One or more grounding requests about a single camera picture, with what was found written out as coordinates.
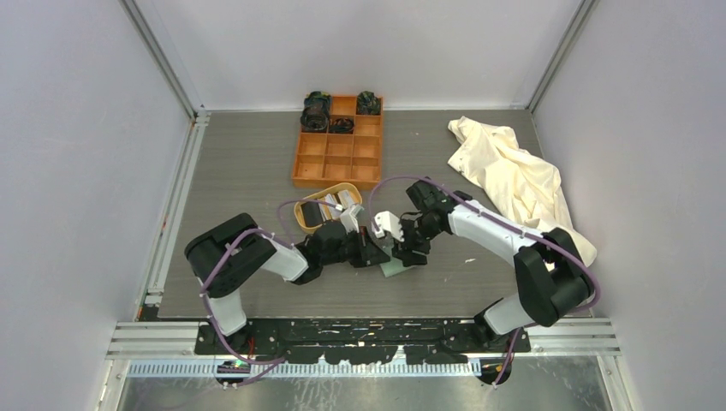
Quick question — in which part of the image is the green card holder wallet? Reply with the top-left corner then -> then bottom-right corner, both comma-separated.
379,245 -> 408,278

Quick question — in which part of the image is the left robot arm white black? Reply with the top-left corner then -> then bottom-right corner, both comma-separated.
184,213 -> 390,354

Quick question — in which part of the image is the cream cloth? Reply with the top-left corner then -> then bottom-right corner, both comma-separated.
448,116 -> 598,266

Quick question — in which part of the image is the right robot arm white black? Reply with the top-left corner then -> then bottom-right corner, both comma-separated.
392,180 -> 596,352

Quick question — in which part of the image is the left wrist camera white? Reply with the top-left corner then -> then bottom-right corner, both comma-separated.
338,203 -> 364,233

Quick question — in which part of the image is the tan oval card tray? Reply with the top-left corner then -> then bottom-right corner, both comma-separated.
294,182 -> 363,234

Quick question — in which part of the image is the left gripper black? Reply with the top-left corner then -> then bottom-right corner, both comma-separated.
321,225 -> 390,267

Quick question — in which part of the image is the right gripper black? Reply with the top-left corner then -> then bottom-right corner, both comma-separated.
391,215 -> 443,267

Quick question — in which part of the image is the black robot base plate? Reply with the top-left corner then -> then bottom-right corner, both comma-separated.
193,318 -> 531,365

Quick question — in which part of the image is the small dark rolled belt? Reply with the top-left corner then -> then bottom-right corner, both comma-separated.
356,91 -> 382,116

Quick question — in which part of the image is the orange compartment organizer tray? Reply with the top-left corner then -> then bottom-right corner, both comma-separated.
291,92 -> 384,190

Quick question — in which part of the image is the slotted cable duct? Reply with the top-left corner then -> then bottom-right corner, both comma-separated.
127,358 -> 481,379

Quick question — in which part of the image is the large dark rolled belt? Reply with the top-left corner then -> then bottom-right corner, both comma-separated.
300,91 -> 332,133

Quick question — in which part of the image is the stack of cards in tray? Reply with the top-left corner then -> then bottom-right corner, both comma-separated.
300,189 -> 361,227

